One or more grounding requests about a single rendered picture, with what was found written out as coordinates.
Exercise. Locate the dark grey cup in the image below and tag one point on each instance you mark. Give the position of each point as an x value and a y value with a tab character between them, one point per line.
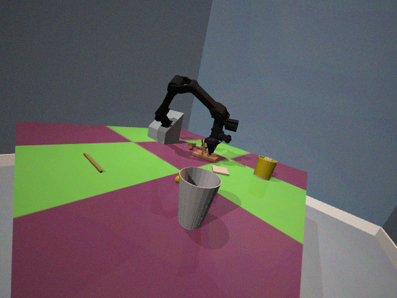
197	190

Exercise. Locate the brown wooden stick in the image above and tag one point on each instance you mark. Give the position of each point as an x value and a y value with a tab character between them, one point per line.
92	162

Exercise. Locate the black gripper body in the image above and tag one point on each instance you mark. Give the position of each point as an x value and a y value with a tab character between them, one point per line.
212	139

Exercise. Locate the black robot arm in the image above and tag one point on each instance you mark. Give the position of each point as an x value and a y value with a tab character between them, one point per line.
217	110

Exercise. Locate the yellow cup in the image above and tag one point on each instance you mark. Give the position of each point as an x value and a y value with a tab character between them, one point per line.
264	167

